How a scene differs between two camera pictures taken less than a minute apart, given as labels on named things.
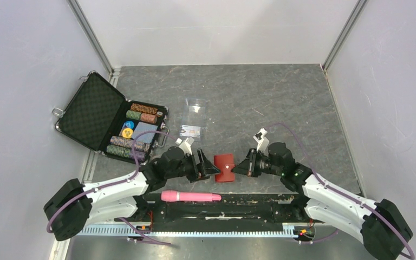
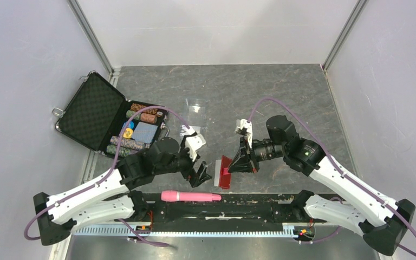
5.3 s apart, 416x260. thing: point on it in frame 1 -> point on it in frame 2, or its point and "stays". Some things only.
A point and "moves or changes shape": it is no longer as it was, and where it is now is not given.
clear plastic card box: [194, 118] stays
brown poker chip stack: [139, 108] stays
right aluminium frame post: [350, 22] stays
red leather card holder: [225, 163] moves or changes shape
